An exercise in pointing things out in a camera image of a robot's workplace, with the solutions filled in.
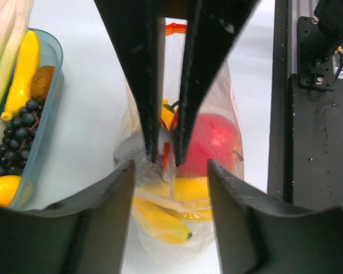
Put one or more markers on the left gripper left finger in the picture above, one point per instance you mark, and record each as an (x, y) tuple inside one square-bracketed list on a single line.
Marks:
[(84, 233)]

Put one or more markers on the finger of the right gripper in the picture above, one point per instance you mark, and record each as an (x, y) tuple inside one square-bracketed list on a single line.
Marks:
[(137, 32), (212, 30)]

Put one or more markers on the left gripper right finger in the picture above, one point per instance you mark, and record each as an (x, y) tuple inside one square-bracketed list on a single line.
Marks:
[(256, 233)]

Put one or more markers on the yellow banana bunch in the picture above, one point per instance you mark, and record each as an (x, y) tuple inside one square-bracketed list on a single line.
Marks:
[(163, 209)]

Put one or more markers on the yellow bell pepper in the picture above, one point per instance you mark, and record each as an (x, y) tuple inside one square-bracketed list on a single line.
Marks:
[(169, 114)]

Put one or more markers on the red apple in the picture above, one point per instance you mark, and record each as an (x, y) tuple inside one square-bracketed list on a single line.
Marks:
[(214, 137)]

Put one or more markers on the teal plastic fruit tray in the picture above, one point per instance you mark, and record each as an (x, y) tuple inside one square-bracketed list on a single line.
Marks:
[(51, 54)]

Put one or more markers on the yellow mango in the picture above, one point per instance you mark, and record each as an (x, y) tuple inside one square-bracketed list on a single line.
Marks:
[(8, 187)]

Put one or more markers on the dark blue grape bunch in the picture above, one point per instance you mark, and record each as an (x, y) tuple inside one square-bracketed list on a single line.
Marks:
[(18, 137)]

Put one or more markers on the brown kiwi fruit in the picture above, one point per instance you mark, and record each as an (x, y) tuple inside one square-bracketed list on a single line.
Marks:
[(41, 81)]

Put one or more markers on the single yellow banana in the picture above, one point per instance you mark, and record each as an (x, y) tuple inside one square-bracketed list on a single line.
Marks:
[(28, 61)]

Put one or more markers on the white napa cabbage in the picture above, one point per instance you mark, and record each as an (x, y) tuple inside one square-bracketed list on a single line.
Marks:
[(14, 19)]

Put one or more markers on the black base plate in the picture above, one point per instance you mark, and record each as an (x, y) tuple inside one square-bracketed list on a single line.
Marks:
[(306, 123)]

